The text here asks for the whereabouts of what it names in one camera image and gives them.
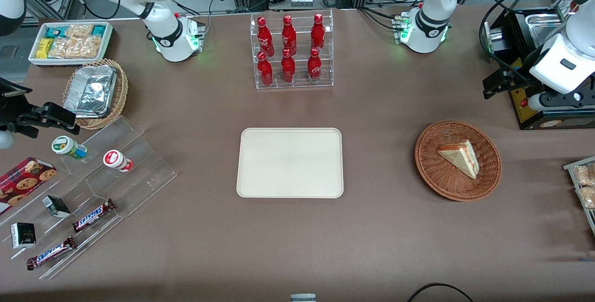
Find clear acrylic bottle rack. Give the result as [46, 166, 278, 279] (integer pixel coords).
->
[250, 9, 334, 91]

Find green lid yogurt cup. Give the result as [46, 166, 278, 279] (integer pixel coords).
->
[51, 136, 88, 160]

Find red cola bottle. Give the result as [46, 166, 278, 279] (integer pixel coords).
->
[307, 48, 323, 84]
[257, 52, 274, 87]
[281, 15, 298, 55]
[281, 49, 297, 84]
[257, 17, 275, 57]
[311, 13, 326, 52]

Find clear acrylic stepped display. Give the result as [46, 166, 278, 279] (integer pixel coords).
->
[0, 115, 178, 281]

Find Snickers chocolate bar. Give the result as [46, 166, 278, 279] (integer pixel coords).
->
[26, 236, 78, 271]
[72, 198, 116, 233]

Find white plastic snack bin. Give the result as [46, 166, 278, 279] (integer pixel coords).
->
[29, 21, 114, 67]

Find yellow snack pack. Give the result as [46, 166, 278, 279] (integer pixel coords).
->
[36, 38, 54, 59]

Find triangular sandwich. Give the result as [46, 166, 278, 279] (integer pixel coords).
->
[437, 139, 480, 180]

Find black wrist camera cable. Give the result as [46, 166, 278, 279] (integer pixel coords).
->
[478, 0, 569, 82]

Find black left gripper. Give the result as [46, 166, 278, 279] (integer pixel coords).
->
[483, 68, 595, 109]

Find large clear cracker bag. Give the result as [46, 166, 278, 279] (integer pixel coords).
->
[48, 37, 102, 59]

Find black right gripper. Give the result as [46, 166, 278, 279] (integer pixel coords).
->
[0, 78, 81, 138]

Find brown round wicker basket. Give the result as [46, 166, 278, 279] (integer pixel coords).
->
[415, 120, 502, 202]

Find clear cracker pack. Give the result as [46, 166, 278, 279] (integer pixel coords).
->
[576, 186, 595, 210]
[572, 164, 595, 187]

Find light wicker basket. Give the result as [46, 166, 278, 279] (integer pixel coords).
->
[62, 59, 129, 130]

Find aluminium foil tray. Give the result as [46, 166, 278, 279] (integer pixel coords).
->
[64, 65, 118, 118]

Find black machine with yellow panel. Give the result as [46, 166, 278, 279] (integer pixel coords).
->
[483, 7, 595, 131]

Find black table edge cable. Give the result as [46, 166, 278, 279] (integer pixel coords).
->
[408, 282, 475, 302]

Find small black box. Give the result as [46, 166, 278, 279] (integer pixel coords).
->
[42, 195, 72, 219]
[11, 222, 37, 249]

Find grey snack tray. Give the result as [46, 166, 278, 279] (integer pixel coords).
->
[563, 156, 595, 237]

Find red lid yogurt cup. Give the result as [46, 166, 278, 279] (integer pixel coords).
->
[103, 150, 134, 173]

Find small clear cracker bag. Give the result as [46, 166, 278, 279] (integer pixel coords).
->
[64, 24, 94, 39]

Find cream rectangular tray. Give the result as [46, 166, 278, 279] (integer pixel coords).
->
[236, 128, 344, 199]

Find stainless steel pan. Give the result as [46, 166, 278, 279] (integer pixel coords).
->
[525, 12, 570, 48]

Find red cookie box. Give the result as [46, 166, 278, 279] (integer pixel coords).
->
[0, 157, 58, 216]

